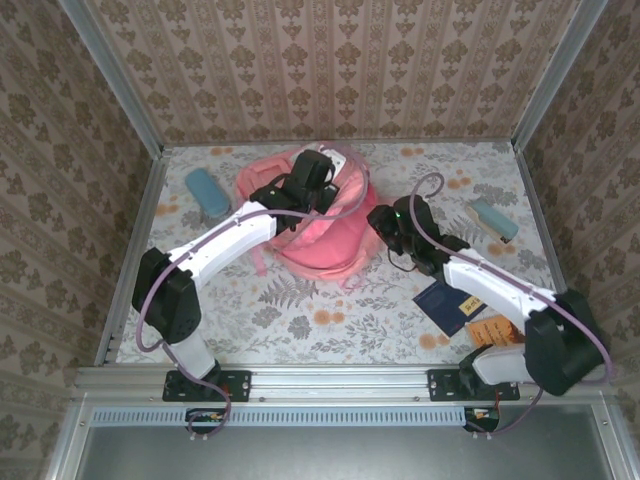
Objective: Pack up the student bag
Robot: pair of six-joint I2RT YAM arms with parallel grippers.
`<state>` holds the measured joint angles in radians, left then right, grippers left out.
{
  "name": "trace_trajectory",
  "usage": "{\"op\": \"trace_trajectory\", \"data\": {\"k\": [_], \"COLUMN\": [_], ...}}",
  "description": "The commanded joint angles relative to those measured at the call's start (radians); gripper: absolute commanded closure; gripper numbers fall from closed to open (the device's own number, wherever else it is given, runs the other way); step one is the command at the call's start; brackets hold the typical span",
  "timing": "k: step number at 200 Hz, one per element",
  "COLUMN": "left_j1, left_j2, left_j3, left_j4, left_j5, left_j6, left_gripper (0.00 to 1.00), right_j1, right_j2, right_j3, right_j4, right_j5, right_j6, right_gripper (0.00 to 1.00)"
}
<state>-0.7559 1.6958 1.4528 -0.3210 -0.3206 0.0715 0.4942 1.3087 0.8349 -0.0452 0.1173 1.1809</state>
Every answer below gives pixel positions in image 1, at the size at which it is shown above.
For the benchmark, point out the pink student backpack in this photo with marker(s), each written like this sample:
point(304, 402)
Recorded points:
point(330, 245)

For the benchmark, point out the dark blue book yellow label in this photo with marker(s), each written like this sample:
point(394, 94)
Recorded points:
point(445, 307)

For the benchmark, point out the blue glasses case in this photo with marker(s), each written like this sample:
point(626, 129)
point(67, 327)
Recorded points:
point(207, 192)

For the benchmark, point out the orange book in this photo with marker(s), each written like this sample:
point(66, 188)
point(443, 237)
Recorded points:
point(492, 332)

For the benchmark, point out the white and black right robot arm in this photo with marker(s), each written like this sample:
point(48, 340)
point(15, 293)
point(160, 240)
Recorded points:
point(490, 285)

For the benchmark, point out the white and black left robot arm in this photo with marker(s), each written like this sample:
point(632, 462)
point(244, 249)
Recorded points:
point(230, 240)

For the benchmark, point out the blue and beige pencil case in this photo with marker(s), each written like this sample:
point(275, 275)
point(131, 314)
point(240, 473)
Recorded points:
point(492, 220)

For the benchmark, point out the floral table cloth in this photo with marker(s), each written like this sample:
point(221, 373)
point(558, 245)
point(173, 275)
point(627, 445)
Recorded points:
point(325, 335)

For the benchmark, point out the grey metal sheet panel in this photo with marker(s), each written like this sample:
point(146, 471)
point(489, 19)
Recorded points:
point(340, 455)

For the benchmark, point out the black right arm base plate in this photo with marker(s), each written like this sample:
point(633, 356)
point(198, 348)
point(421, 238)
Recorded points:
point(442, 385)

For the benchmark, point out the aluminium table edge rail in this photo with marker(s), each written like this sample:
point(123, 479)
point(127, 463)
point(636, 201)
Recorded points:
point(340, 382)

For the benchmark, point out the aluminium right frame post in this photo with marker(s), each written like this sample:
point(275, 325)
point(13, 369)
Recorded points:
point(555, 75)

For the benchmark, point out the aluminium frame post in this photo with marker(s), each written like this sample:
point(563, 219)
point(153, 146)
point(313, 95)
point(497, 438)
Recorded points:
point(555, 75)
point(115, 75)

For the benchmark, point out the aluminium left frame post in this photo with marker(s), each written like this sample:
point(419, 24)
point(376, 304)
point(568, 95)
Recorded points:
point(115, 75)

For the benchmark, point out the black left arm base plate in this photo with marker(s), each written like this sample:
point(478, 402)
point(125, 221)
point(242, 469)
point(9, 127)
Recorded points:
point(240, 385)

